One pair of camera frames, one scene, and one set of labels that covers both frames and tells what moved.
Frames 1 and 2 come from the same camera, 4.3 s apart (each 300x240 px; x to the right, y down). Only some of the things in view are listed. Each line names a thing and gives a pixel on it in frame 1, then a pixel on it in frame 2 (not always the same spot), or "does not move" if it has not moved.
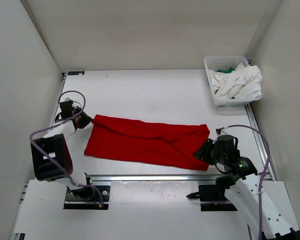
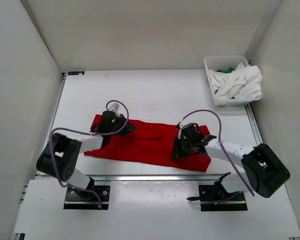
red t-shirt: (160, 144) does not move
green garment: (231, 69) does not move
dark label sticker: (76, 72) does not move
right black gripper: (202, 153) → (177, 152)
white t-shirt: (243, 82) does not move
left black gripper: (86, 121) → (128, 128)
